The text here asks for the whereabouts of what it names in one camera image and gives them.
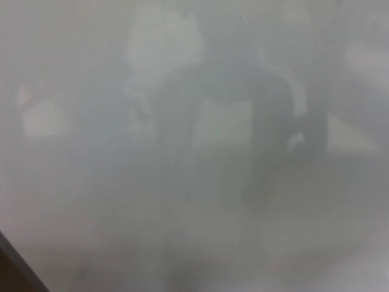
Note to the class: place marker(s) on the white glossy whiteboard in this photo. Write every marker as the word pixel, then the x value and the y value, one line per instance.
pixel 212 182

